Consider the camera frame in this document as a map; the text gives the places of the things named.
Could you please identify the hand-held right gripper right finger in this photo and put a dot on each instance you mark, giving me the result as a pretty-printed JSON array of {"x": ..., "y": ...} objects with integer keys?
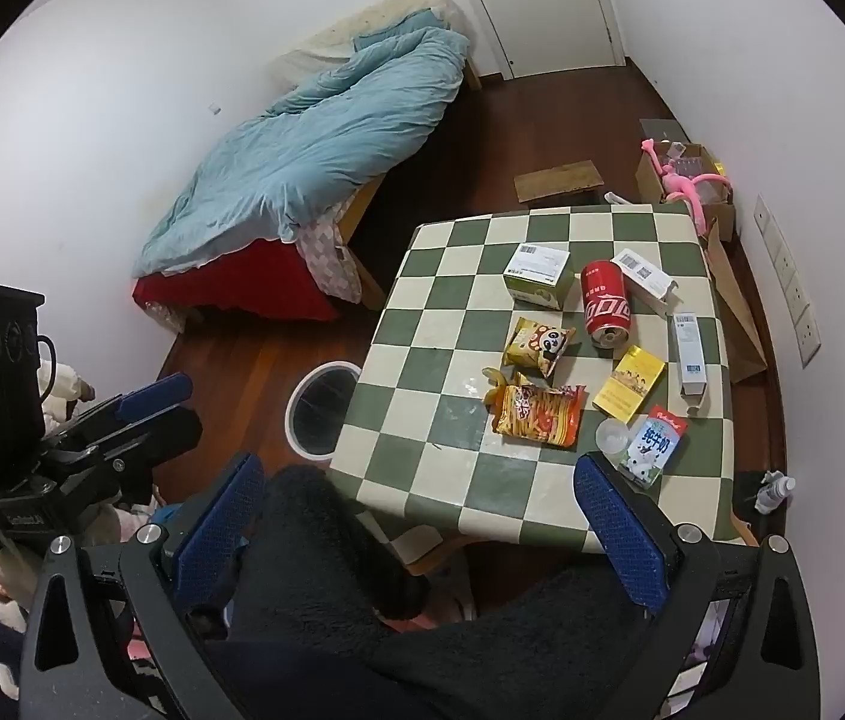
[{"x": 617, "y": 540}]

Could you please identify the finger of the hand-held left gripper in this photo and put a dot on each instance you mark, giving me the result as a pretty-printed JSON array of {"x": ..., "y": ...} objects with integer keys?
[
  {"x": 163, "y": 435},
  {"x": 156, "y": 396}
]

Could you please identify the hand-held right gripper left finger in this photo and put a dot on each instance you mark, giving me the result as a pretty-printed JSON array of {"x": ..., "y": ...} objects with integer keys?
[{"x": 218, "y": 536}]

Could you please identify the orange snack packet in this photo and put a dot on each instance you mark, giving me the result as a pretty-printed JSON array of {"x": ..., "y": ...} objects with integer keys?
[{"x": 538, "y": 416}]

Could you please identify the yellow box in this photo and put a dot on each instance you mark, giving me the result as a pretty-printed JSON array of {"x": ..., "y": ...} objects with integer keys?
[{"x": 628, "y": 382}]

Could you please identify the white round trash bin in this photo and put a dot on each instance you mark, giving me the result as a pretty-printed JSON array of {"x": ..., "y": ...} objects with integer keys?
[{"x": 321, "y": 409}]

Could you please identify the tall white box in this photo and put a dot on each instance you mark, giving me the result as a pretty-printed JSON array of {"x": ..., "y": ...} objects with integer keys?
[{"x": 690, "y": 356}]

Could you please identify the yellow panda snack packet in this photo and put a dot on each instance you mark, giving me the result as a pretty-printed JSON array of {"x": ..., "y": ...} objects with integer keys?
[{"x": 538, "y": 345}]

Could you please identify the blue white milk carton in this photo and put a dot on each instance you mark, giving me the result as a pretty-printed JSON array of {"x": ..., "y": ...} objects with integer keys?
[{"x": 651, "y": 446}]

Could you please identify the red blanket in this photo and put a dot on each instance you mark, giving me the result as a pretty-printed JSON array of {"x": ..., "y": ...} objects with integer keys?
[{"x": 242, "y": 277}]

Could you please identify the small yellow wrapper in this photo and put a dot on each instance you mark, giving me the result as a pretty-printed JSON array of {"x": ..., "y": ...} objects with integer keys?
[{"x": 497, "y": 390}]

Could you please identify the person's black fleece trousers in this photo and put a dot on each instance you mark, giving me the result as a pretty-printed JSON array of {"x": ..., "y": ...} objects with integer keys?
[{"x": 392, "y": 660}]

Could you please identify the pink grey checkered sheet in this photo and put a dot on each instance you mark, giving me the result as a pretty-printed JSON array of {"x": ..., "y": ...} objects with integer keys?
[{"x": 325, "y": 255}]

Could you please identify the flat white barcode box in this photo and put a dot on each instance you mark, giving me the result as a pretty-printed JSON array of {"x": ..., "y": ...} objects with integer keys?
[{"x": 643, "y": 270}]

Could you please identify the green and white box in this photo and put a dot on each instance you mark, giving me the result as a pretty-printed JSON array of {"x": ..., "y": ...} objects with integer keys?
[{"x": 538, "y": 274}]

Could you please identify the green checkered tablecloth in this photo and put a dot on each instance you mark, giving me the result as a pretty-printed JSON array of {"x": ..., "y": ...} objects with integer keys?
[{"x": 430, "y": 300}]

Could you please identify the light blue duvet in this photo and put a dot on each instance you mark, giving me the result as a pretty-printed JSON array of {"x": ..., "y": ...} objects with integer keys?
[{"x": 302, "y": 142}]

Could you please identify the open cardboard box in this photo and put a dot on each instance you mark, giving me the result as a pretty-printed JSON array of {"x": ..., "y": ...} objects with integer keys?
[{"x": 722, "y": 221}]

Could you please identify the pink plush toy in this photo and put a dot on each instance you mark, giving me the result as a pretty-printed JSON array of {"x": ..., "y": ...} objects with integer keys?
[{"x": 681, "y": 184}]

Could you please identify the brown cardboard sheet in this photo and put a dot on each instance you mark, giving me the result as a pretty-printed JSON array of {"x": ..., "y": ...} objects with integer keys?
[{"x": 557, "y": 180}]

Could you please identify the cream mattress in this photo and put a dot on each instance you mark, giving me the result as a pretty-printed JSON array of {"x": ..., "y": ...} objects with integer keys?
[{"x": 362, "y": 22}]

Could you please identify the white door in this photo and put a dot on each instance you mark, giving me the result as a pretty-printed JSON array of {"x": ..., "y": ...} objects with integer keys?
[{"x": 535, "y": 0}]

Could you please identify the wooden bed frame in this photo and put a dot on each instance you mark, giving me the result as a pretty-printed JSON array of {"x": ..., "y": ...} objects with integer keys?
[{"x": 359, "y": 210}]

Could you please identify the white wall switch panel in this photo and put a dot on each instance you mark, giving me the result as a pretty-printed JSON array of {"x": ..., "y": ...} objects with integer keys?
[{"x": 789, "y": 277}]

